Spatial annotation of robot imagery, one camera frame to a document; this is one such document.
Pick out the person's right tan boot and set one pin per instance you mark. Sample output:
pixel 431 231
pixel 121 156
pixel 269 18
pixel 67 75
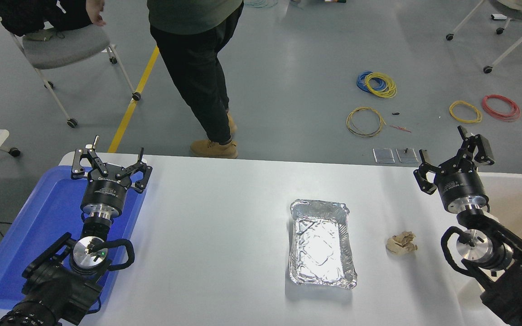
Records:
pixel 231 123

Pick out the person's hand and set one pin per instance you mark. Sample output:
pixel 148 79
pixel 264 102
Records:
pixel 95 11

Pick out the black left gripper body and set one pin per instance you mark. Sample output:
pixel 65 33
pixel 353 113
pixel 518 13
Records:
pixel 104 194

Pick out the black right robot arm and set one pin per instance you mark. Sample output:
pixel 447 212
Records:
pixel 514 271

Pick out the person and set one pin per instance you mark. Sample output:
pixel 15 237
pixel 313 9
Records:
pixel 16 16
pixel 197 59

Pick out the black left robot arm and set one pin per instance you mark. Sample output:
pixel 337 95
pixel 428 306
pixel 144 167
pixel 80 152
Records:
pixel 52 290

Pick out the clear plastic plate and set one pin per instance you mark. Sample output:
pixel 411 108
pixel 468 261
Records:
pixel 384 155
pixel 407 156

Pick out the silver foil tray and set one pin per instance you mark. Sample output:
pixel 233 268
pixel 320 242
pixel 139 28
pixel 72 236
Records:
pixel 320 244

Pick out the person's left tan boot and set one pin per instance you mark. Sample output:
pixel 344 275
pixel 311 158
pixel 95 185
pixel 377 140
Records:
pixel 213 148

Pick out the person's tan boot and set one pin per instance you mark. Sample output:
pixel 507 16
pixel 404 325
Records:
pixel 213 148
pixel 231 123

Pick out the crumpled tan paper ball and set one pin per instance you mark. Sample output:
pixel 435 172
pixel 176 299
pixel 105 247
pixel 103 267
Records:
pixel 400 243

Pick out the blue plastic tray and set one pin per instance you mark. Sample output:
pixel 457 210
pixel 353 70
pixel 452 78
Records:
pixel 39 217

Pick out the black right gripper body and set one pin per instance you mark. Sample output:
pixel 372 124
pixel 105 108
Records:
pixel 462 185

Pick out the grey seat wheeled chair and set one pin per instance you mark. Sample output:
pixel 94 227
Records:
pixel 66 50

